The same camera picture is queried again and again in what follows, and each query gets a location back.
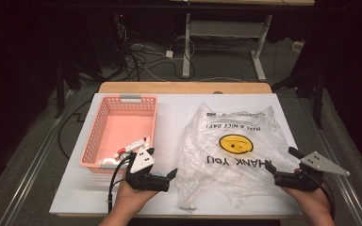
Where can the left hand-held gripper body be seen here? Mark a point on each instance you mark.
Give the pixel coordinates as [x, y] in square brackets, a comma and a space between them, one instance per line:
[141, 163]

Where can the pink plastic basket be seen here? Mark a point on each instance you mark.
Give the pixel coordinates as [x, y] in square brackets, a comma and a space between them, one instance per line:
[122, 125]

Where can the white table cover sheet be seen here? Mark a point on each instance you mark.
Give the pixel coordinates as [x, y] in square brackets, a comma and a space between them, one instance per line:
[169, 125]

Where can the white power strip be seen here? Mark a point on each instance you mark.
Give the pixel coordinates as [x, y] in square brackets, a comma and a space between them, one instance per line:
[298, 46]

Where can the white-legged desk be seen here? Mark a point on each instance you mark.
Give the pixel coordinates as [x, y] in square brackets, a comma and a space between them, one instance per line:
[187, 47]

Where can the dark computer tower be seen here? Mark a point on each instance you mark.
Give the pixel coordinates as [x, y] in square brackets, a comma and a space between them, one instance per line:
[121, 28]

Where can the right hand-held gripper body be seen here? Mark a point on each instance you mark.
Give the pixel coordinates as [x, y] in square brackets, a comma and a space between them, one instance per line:
[298, 180]

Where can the person's left hand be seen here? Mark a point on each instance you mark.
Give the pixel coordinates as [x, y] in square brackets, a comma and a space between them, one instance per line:
[132, 196]

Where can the white power adapter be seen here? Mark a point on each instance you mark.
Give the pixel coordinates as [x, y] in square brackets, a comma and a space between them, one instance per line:
[169, 53]

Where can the black metal stand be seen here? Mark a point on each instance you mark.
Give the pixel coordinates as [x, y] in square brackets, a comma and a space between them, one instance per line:
[317, 94]
[61, 91]

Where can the red and white tube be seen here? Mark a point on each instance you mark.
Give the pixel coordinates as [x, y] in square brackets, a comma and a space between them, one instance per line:
[132, 146]

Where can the person's right hand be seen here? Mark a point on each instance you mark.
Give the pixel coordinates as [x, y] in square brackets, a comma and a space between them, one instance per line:
[308, 199]

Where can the clear printed plastic bag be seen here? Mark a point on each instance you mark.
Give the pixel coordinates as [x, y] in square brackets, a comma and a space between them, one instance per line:
[232, 169]

